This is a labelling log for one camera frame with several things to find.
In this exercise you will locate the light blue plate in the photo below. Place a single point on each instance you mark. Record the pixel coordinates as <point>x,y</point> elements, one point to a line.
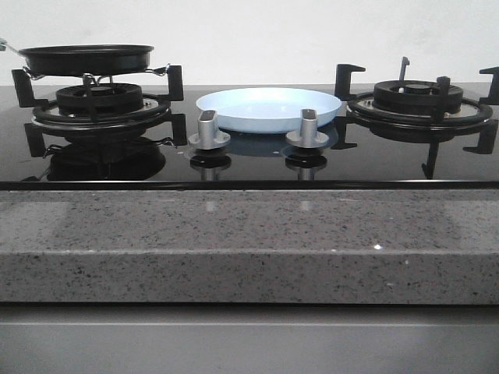
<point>268,110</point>

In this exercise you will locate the black frying pan mint handle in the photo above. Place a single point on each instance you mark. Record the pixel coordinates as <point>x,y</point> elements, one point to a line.
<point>77,60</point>

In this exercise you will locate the left silver stove knob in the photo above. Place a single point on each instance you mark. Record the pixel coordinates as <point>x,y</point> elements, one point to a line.
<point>209,136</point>

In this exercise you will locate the silver stove knob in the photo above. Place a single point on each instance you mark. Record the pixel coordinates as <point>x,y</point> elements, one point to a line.
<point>209,136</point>
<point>307,136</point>

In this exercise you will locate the right silver stove knob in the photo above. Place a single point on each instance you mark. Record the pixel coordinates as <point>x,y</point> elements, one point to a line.
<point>307,136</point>

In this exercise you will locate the black glass gas cooktop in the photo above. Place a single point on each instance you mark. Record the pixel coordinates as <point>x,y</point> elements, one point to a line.
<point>161,159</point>

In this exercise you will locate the left black pan support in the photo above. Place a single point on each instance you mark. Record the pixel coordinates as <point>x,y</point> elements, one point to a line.
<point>175,83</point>

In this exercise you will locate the black pan support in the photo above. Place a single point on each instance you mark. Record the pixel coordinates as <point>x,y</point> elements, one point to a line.
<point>345,78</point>
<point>175,83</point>

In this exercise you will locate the right black burner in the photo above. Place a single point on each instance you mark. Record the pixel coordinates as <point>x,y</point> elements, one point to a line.
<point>419,105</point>

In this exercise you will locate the black burner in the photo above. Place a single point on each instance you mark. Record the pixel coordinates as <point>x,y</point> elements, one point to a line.
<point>419,105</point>
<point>101,108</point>

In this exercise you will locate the left black burner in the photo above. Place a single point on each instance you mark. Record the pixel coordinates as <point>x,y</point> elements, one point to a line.
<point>101,108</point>

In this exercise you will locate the right black pan support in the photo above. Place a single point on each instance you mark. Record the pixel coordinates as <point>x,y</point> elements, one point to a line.
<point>345,78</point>

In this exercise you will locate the grey cabinet front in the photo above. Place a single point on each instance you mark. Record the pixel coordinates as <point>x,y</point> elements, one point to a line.
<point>247,339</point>

